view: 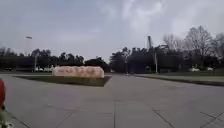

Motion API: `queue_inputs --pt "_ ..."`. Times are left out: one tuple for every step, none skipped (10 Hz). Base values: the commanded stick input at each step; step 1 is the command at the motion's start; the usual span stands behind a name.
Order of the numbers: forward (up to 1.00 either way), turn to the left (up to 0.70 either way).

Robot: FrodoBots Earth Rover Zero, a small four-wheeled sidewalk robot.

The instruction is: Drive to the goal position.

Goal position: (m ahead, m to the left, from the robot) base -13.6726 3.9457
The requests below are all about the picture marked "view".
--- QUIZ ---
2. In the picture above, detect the grey paved plaza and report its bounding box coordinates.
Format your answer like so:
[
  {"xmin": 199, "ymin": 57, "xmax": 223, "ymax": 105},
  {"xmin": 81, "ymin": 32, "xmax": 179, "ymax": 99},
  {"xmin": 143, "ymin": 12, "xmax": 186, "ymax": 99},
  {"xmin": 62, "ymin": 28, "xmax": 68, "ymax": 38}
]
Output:
[{"xmin": 0, "ymin": 72, "xmax": 224, "ymax": 128}]

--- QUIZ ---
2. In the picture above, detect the street lamp pole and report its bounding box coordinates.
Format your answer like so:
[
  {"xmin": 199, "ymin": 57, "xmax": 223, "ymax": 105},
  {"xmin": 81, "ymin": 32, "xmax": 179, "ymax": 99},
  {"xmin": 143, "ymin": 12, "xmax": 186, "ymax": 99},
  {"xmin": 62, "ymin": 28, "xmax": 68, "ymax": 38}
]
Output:
[{"xmin": 25, "ymin": 35, "xmax": 38, "ymax": 73}]

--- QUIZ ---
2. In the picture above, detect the row of dark trees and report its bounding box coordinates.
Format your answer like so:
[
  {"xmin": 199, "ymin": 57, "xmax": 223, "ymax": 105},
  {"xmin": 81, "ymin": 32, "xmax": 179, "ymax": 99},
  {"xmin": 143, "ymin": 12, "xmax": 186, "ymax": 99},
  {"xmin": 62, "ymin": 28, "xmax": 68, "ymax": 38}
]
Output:
[{"xmin": 0, "ymin": 25, "xmax": 224, "ymax": 75}]

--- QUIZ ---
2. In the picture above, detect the grass bed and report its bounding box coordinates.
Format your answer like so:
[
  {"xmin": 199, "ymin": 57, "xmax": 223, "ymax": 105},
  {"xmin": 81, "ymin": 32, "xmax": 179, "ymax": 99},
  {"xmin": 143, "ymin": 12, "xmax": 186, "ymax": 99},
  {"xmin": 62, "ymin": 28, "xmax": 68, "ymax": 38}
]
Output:
[{"xmin": 14, "ymin": 75, "xmax": 113, "ymax": 88}]

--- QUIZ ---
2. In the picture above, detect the large pale inscribed stone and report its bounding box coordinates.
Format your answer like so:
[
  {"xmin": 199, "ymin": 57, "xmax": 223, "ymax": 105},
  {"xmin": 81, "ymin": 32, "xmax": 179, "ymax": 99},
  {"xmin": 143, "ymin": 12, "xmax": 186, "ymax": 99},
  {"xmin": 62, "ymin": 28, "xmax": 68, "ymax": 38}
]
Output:
[{"xmin": 51, "ymin": 65, "xmax": 106, "ymax": 80}]

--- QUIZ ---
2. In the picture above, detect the pale pole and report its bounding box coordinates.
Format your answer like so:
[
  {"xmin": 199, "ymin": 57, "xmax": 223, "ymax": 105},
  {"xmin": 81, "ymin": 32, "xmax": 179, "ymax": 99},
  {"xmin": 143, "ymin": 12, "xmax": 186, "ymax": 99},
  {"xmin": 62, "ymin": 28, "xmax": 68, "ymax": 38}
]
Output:
[{"xmin": 147, "ymin": 35, "xmax": 159, "ymax": 74}]

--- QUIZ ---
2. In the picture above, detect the grass strip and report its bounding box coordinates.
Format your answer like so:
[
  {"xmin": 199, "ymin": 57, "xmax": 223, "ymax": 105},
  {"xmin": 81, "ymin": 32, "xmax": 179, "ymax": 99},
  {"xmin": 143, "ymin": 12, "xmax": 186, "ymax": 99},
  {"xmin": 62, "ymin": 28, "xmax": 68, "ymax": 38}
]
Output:
[{"xmin": 134, "ymin": 72, "xmax": 224, "ymax": 87}]

